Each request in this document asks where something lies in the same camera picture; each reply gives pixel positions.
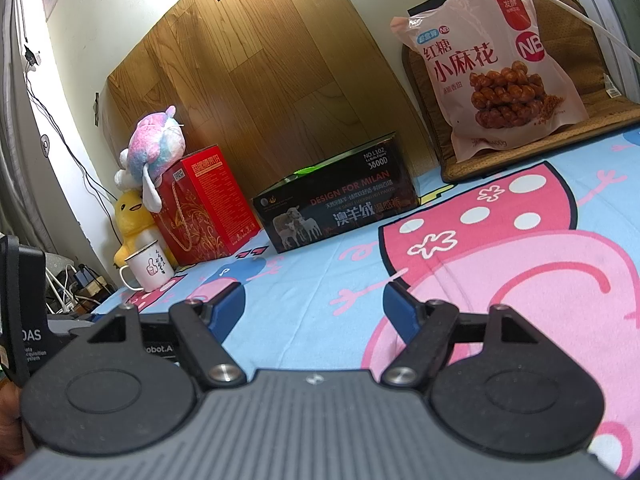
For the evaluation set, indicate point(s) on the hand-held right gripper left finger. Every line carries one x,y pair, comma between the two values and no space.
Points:
227,305

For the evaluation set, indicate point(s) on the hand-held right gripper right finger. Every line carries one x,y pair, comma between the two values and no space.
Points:
402,310

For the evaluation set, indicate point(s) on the black cardboard box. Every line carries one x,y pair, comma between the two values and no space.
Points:
340,205

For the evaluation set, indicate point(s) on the person's left hand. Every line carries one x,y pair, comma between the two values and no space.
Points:
9,425

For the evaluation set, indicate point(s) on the cartoon pig printed blanket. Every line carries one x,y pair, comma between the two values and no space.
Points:
325,285

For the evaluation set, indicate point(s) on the white enamel mug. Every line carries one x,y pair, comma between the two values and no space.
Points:
150,267

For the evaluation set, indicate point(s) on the red gift box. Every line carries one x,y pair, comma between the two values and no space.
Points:
205,210

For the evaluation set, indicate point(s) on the yellow plush duck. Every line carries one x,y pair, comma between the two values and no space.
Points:
132,220

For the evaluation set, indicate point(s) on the pastel plush toy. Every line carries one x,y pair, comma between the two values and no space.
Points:
150,145

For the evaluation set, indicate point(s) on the wooden laminate board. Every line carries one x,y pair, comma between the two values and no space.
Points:
275,70

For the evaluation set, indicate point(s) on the large pink snack bag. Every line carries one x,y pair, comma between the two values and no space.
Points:
500,70

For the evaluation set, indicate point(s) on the brown woven seat cushion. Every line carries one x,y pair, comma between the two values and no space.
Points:
600,85

